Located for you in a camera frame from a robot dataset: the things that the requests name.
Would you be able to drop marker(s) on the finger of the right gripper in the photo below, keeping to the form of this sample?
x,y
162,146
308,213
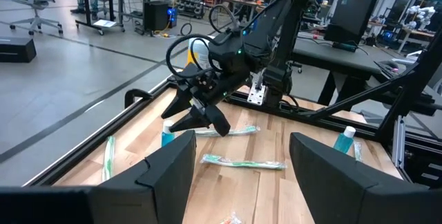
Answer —
x,y
179,103
193,120

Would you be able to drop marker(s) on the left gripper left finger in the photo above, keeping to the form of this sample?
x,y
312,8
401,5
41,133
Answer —
x,y
162,189

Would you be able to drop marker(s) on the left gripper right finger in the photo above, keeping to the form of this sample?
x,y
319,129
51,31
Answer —
x,y
328,189

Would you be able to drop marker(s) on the blue mouthwash bottle white cap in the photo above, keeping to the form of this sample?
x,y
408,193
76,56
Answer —
x,y
343,143
167,138

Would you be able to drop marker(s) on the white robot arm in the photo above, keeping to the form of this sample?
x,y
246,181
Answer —
x,y
419,15

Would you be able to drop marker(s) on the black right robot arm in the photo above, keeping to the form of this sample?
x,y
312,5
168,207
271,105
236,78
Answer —
x,y
286,27

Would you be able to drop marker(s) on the silver mounting plate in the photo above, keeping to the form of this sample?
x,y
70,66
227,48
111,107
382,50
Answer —
x,y
257,96

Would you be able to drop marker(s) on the white wipes canister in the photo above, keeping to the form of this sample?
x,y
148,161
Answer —
x,y
202,53

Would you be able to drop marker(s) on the wrapped orange toothbrush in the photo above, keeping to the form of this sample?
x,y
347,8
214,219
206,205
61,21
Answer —
x,y
230,220

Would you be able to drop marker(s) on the black computer tower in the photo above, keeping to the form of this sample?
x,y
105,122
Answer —
x,y
155,16

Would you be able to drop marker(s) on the black side table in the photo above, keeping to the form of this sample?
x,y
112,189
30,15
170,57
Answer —
x,y
328,58

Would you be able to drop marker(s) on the large black monitor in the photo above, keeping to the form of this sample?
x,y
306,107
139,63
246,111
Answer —
x,y
355,6

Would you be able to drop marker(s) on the black floor case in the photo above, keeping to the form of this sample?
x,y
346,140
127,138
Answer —
x,y
17,49

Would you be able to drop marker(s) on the black frame clamp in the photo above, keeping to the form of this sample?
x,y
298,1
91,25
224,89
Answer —
x,y
133,94

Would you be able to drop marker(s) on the black aluminium rig frame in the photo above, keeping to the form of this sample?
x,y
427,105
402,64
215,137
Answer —
x,y
414,85

